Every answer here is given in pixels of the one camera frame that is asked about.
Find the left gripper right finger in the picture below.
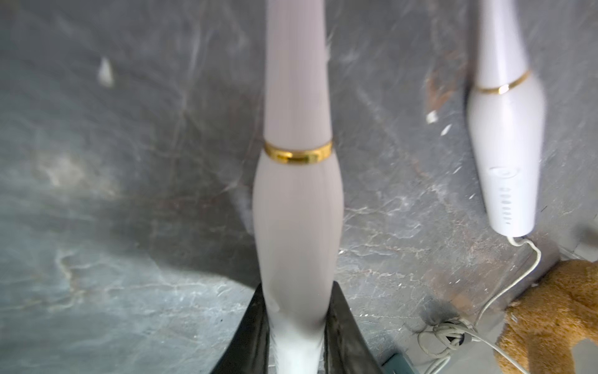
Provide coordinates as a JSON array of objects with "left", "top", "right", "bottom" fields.
[{"left": 324, "top": 281, "right": 383, "bottom": 374}]

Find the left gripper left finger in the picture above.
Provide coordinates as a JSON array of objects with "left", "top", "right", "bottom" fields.
[{"left": 212, "top": 285, "right": 270, "bottom": 374}]

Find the teal charger plug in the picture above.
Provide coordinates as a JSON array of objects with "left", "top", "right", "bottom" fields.
[{"left": 382, "top": 353, "right": 418, "bottom": 374}]

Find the white charging cable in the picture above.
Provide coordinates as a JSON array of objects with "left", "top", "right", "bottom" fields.
[{"left": 415, "top": 235, "right": 543, "bottom": 374}]

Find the white electric toothbrush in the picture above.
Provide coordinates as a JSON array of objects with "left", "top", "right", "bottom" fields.
[
  {"left": 253, "top": 1, "right": 344, "bottom": 373},
  {"left": 467, "top": 1, "right": 547, "bottom": 238}
]

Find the brown teddy bear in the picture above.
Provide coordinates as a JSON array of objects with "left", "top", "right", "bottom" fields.
[{"left": 496, "top": 260, "right": 597, "bottom": 373}]

